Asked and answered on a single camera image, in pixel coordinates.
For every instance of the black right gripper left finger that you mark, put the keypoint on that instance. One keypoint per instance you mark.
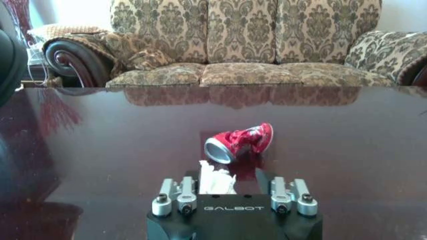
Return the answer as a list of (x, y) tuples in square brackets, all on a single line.
[(167, 195)]

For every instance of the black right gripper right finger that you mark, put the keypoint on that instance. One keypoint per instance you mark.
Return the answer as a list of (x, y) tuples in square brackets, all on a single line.
[(300, 197)]

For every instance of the crushed red soda can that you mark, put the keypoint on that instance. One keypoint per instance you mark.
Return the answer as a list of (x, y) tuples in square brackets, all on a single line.
[(238, 143)]

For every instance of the beige damask patterned sofa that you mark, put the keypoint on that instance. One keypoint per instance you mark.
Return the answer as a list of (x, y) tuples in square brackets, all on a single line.
[(247, 42)]

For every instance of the dark red curtain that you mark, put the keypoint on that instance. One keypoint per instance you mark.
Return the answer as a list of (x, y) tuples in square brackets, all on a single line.
[(20, 15)]

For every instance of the crumpled white tissue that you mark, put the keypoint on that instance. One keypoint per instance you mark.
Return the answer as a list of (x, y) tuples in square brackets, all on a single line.
[(215, 181)]

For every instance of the black trash bin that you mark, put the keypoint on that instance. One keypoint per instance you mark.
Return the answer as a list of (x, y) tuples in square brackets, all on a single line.
[(11, 62)]

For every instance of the orange checked cloth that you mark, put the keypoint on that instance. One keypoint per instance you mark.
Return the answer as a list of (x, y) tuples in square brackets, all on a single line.
[(67, 31)]

